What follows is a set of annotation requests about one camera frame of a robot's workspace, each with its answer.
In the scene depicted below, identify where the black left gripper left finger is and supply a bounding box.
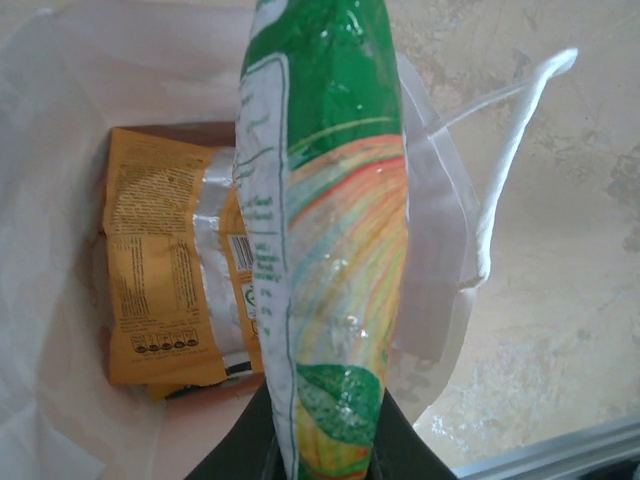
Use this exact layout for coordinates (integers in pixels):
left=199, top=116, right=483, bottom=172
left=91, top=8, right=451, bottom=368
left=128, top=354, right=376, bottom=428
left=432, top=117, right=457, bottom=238
left=183, top=382, right=287, bottom=480

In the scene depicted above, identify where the yellow snack bag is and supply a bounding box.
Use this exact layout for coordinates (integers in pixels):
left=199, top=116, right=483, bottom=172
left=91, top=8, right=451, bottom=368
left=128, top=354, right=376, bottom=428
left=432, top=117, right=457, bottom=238
left=144, top=349, right=266, bottom=404

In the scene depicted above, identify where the green white Fox's candy bag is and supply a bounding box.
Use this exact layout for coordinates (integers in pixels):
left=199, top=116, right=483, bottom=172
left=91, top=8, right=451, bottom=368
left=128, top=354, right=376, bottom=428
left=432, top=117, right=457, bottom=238
left=233, top=0, right=412, bottom=480

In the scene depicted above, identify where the white red paper bag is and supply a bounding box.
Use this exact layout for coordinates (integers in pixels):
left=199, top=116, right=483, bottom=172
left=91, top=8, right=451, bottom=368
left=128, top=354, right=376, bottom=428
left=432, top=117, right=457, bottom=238
left=0, top=0, right=580, bottom=480

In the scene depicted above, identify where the orange packet with silver seam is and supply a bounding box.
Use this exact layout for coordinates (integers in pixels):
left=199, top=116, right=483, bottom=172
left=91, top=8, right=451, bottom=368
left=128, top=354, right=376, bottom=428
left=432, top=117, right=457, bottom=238
left=102, top=126, right=259, bottom=387

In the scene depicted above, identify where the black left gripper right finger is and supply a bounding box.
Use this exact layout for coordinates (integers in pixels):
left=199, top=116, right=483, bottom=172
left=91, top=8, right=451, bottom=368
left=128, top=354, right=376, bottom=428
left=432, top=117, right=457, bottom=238
left=371, top=385, right=460, bottom=480

